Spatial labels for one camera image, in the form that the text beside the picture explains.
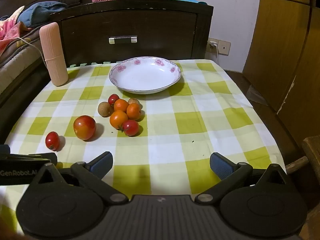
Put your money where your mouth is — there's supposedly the wall socket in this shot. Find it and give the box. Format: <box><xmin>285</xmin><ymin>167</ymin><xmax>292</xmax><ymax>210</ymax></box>
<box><xmin>207</xmin><ymin>38</ymin><xmax>230</xmax><ymax>55</ymax></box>

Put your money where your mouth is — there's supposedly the wooden wardrobe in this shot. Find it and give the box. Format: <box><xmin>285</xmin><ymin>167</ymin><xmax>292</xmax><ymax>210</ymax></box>
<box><xmin>242</xmin><ymin>0</ymin><xmax>320</xmax><ymax>155</ymax></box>

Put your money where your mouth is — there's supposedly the dark wooden nightstand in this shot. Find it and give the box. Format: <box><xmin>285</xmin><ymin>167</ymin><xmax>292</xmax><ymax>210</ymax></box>
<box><xmin>49</xmin><ymin>0</ymin><xmax>214</xmax><ymax>67</ymax></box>

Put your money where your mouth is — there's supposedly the large red tomato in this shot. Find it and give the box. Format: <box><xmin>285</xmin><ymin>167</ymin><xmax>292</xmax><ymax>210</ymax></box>
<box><xmin>73</xmin><ymin>115</ymin><xmax>97</xmax><ymax>141</ymax></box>

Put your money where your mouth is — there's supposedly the orange cherry tomato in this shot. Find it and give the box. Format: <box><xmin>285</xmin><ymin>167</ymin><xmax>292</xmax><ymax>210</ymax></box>
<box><xmin>126</xmin><ymin>103</ymin><xmax>142</xmax><ymax>120</ymax></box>
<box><xmin>109</xmin><ymin>110</ymin><xmax>129</xmax><ymax>130</ymax></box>
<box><xmin>114</xmin><ymin>99</ymin><xmax>129</xmax><ymax>112</ymax></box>

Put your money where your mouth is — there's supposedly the green foam mat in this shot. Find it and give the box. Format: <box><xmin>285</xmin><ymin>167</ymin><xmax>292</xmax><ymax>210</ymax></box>
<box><xmin>67</xmin><ymin>60</ymin><xmax>118</xmax><ymax>68</ymax></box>

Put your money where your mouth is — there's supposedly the wooden stool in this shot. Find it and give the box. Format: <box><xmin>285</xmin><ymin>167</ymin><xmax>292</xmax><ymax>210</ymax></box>
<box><xmin>286</xmin><ymin>135</ymin><xmax>320</xmax><ymax>240</ymax></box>

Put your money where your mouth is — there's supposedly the green checkered tablecloth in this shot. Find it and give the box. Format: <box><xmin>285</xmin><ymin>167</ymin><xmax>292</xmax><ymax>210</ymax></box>
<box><xmin>0</xmin><ymin>59</ymin><xmax>287</xmax><ymax>233</ymax></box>

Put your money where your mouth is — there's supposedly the clear drawer handle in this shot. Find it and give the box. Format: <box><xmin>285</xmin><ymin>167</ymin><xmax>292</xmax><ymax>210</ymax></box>
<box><xmin>108</xmin><ymin>36</ymin><xmax>138</xmax><ymax>44</ymax></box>

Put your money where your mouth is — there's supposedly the pink patterned blanket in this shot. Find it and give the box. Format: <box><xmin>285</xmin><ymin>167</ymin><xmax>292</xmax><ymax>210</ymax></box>
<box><xmin>0</xmin><ymin>6</ymin><xmax>33</xmax><ymax>55</ymax></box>

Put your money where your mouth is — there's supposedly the white floral plate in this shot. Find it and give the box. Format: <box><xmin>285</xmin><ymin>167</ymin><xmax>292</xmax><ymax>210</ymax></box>
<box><xmin>109</xmin><ymin>56</ymin><xmax>182</xmax><ymax>95</ymax></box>

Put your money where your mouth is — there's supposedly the brown quilted mattress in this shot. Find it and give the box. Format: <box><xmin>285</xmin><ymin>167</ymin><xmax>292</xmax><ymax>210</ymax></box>
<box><xmin>0</xmin><ymin>27</ymin><xmax>47</xmax><ymax>93</ymax></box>

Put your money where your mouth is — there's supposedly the pink ribbed cylinder case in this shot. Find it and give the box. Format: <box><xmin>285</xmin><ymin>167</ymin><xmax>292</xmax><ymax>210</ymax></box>
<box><xmin>39</xmin><ymin>22</ymin><xmax>68</xmax><ymax>87</ymax></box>

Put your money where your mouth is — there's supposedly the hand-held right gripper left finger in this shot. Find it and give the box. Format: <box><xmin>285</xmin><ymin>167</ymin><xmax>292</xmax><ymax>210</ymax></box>
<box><xmin>29</xmin><ymin>151</ymin><xmax>129</xmax><ymax>204</ymax></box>

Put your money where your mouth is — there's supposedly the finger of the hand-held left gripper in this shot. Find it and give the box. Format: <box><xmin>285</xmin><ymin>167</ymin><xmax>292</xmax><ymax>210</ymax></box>
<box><xmin>10</xmin><ymin>152</ymin><xmax>58</xmax><ymax>167</ymax></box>

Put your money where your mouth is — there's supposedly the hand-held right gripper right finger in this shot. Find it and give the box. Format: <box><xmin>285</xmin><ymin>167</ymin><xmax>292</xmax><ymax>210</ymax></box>
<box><xmin>195</xmin><ymin>152</ymin><xmax>292</xmax><ymax>204</ymax></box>

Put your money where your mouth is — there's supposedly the blue garment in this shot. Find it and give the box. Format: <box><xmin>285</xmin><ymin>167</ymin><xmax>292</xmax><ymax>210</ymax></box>
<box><xmin>20</xmin><ymin>1</ymin><xmax>68</xmax><ymax>28</ymax></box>

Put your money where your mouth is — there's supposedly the white cable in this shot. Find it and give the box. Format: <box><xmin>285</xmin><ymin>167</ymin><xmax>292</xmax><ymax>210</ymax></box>
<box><xmin>15</xmin><ymin>37</ymin><xmax>48</xmax><ymax>68</ymax></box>

